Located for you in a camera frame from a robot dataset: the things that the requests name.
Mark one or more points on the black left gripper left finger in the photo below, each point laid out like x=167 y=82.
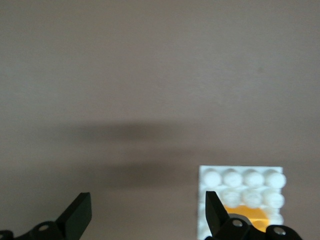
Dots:
x=75 y=220

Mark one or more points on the yellow toy block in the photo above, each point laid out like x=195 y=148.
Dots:
x=252 y=215

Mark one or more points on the white studded base plate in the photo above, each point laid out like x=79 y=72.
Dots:
x=250 y=180

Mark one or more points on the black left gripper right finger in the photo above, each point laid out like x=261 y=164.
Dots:
x=215 y=220

